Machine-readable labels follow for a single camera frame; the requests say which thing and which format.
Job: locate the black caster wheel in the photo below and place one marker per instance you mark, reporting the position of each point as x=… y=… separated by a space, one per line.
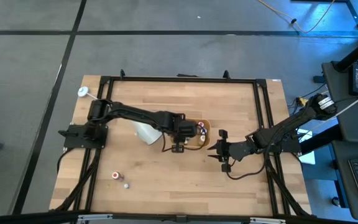
x=336 y=201

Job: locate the small black box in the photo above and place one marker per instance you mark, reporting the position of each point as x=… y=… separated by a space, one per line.
x=319 y=79

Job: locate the small white sticker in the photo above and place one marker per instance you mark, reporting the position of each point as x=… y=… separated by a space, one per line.
x=277 y=80

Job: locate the large red food coloring bottle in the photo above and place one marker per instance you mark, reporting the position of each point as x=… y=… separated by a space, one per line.
x=116 y=176

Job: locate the small white-cap dropper bottle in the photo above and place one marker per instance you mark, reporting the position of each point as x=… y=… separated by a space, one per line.
x=126 y=186

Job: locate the white paper cup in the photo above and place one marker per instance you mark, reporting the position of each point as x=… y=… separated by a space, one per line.
x=148 y=133

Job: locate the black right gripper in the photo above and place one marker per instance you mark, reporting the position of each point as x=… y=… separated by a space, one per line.
x=235 y=151

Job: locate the silver metal bracket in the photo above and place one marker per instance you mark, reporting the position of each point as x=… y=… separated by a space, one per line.
x=267 y=220
x=95 y=216

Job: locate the black desk post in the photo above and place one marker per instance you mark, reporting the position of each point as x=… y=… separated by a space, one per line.
x=356 y=53

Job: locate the black rig crossbar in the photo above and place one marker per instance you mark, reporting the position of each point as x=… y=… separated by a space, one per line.
x=26 y=217

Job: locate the large pink food coloring bottle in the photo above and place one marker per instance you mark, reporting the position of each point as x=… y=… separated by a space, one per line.
x=201 y=124

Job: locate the dark grey desk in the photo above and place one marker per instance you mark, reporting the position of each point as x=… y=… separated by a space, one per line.
x=343 y=186
x=346 y=124

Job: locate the yellow plastic bin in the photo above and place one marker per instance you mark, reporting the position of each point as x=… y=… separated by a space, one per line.
x=209 y=140

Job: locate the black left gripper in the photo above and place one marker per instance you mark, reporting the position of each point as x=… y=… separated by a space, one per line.
x=185 y=129

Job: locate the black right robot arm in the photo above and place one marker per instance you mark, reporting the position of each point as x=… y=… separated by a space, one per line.
x=284 y=126

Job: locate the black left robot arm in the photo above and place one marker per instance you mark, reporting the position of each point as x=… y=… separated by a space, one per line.
x=129 y=113

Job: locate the large blue food coloring bottle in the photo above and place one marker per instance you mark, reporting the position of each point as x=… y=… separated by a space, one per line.
x=204 y=130

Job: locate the black desk leg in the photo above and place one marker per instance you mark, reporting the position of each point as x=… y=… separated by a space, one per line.
x=322 y=140

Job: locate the white paper sheet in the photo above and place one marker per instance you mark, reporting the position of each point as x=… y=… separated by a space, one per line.
x=308 y=157

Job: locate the yellow power plug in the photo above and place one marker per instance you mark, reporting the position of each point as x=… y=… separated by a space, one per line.
x=301 y=101

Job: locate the black aluminium table frame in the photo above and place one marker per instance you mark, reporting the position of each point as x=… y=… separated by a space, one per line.
x=182 y=80

